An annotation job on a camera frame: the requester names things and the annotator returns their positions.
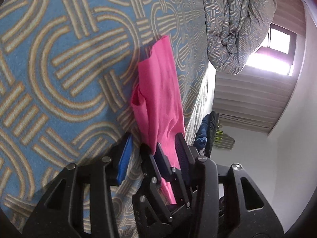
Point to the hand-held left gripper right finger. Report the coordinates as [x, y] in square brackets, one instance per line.
[184, 153]

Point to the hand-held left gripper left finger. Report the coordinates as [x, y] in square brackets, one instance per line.
[123, 158]

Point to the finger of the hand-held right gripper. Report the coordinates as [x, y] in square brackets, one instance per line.
[162, 162]
[180, 186]

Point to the pink pants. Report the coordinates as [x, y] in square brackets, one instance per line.
[158, 91]

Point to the folded navy printed garment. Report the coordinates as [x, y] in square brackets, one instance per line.
[201, 133]

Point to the folded black garment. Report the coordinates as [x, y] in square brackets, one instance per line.
[213, 133]

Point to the beige curtain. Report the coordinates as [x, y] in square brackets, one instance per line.
[247, 99]
[289, 14]

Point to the bed with patterned sheet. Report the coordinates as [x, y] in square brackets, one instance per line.
[74, 67]

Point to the dark framed window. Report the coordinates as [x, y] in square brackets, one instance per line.
[277, 49]

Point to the folded patterned grey duvet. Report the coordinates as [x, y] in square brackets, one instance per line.
[235, 17]

